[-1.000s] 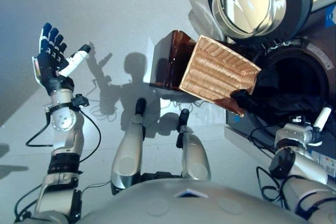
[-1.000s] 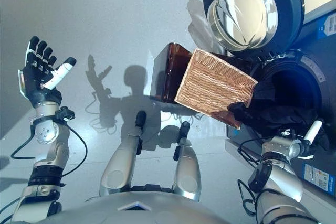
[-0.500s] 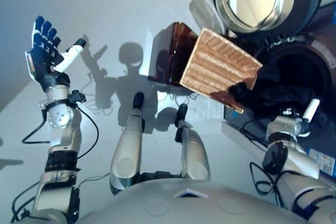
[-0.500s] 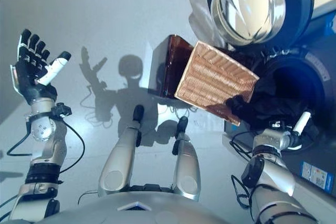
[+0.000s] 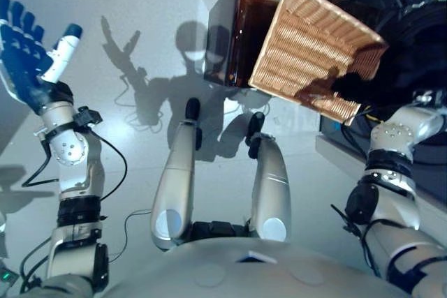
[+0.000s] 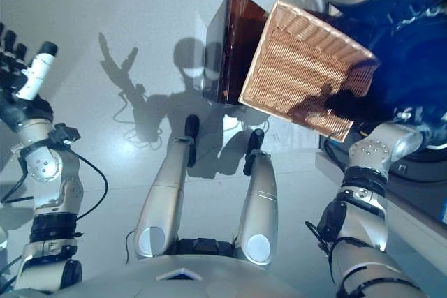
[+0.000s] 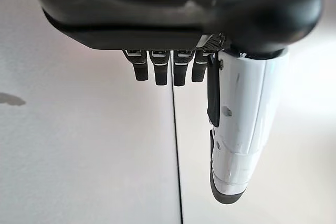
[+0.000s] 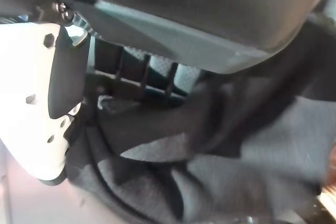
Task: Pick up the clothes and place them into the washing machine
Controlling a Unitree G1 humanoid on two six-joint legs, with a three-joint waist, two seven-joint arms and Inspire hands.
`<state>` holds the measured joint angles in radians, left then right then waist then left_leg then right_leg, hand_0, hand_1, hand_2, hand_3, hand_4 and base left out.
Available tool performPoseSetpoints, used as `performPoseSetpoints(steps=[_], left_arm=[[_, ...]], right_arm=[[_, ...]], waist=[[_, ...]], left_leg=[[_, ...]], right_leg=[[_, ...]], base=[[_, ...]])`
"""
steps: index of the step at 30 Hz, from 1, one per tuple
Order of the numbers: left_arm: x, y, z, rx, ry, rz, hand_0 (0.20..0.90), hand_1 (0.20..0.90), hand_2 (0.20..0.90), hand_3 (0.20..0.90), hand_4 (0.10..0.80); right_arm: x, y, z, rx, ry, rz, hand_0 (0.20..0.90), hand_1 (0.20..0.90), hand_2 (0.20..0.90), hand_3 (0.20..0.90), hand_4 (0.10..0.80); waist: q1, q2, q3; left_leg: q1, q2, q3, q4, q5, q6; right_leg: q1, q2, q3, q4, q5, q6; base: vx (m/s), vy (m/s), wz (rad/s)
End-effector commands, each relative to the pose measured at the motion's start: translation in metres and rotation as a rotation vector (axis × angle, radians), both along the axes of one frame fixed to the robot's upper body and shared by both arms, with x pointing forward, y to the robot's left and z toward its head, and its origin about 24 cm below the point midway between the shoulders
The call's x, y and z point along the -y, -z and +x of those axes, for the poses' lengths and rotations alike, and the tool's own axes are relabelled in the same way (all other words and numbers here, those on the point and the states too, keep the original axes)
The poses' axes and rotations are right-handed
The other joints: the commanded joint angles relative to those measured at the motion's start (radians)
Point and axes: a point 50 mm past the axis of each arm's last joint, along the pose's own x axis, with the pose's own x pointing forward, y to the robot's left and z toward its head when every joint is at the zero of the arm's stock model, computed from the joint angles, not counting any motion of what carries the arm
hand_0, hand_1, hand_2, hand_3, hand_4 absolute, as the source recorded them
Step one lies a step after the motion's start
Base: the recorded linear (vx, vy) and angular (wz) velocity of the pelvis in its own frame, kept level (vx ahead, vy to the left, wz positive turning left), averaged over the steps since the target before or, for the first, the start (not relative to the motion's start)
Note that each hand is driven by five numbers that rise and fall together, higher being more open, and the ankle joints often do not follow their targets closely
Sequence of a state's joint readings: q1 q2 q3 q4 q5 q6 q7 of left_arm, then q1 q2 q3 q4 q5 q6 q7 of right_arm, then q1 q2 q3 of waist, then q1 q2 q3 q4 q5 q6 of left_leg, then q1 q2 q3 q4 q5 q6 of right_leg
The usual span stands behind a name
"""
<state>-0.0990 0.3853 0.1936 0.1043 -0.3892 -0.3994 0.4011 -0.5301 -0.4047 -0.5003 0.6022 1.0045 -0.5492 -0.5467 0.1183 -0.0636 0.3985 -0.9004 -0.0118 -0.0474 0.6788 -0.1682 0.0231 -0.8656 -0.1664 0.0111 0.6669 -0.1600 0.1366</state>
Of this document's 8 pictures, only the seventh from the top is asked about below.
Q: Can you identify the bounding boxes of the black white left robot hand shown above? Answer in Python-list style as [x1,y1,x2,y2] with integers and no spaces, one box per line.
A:
[25,0,330,205]

